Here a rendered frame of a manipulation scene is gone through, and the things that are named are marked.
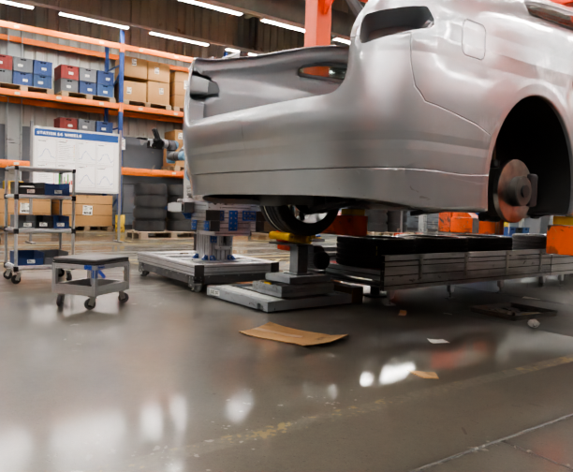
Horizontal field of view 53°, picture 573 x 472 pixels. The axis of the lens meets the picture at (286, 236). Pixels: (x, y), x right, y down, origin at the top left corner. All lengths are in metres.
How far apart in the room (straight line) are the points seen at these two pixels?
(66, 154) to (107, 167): 0.70
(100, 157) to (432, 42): 8.40
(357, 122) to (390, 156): 0.20
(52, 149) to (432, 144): 8.33
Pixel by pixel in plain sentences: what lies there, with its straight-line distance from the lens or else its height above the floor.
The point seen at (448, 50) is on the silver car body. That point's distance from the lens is 2.55.
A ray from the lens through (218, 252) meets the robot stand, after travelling 5.23.
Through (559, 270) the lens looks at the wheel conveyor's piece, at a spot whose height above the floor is 0.17.
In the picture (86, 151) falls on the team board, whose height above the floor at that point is 1.54.
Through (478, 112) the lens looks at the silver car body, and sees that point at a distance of 2.68.
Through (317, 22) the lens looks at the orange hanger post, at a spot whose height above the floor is 2.27.
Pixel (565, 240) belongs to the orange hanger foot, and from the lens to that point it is 3.48.
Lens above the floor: 0.74
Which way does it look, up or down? 3 degrees down
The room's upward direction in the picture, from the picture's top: 2 degrees clockwise
